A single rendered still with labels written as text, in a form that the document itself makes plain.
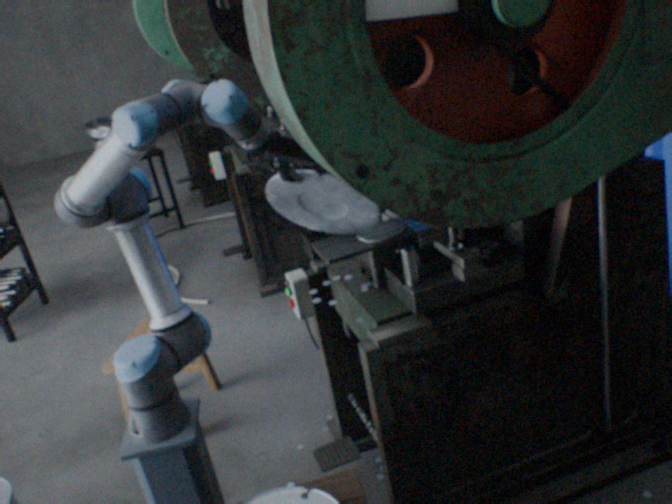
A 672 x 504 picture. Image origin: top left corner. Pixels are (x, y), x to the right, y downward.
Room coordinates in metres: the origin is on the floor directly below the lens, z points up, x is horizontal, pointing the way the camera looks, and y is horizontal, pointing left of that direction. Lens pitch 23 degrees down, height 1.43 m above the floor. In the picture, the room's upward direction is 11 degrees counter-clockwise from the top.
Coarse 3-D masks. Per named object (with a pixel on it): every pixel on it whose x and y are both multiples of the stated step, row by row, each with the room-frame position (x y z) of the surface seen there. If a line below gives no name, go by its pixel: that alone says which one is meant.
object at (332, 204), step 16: (304, 176) 1.50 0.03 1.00; (272, 192) 1.59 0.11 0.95; (288, 192) 1.57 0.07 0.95; (304, 192) 1.55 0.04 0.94; (320, 192) 1.54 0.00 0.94; (336, 192) 1.51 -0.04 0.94; (352, 192) 1.49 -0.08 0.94; (288, 208) 1.63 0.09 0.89; (304, 208) 1.61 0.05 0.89; (320, 208) 1.60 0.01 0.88; (336, 208) 1.57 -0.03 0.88; (352, 208) 1.54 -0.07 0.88; (368, 208) 1.52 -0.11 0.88; (304, 224) 1.67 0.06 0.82; (320, 224) 1.64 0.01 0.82; (336, 224) 1.62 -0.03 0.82; (352, 224) 1.60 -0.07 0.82; (368, 224) 1.58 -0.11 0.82
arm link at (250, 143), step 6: (264, 120) 1.36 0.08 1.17; (264, 126) 1.35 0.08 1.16; (258, 132) 1.34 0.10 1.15; (264, 132) 1.35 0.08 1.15; (252, 138) 1.33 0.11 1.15; (258, 138) 1.34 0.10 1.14; (264, 138) 1.35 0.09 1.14; (240, 144) 1.36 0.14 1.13; (246, 144) 1.34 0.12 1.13; (252, 144) 1.35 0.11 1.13; (258, 144) 1.35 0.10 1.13
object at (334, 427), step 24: (312, 264) 1.82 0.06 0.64; (312, 288) 1.78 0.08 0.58; (336, 312) 1.80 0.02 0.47; (336, 336) 1.80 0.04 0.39; (336, 360) 1.79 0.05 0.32; (336, 384) 1.78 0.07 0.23; (360, 384) 1.80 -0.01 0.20; (336, 408) 1.78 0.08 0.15; (336, 432) 1.81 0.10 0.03; (360, 432) 1.79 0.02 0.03
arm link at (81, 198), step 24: (168, 96) 1.31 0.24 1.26; (120, 120) 1.24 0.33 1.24; (144, 120) 1.23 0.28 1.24; (168, 120) 1.27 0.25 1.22; (120, 144) 1.28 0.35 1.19; (144, 144) 1.25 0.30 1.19; (96, 168) 1.34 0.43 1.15; (120, 168) 1.32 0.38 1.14; (72, 192) 1.40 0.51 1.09; (96, 192) 1.37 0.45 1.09; (72, 216) 1.42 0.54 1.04; (96, 216) 1.46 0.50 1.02
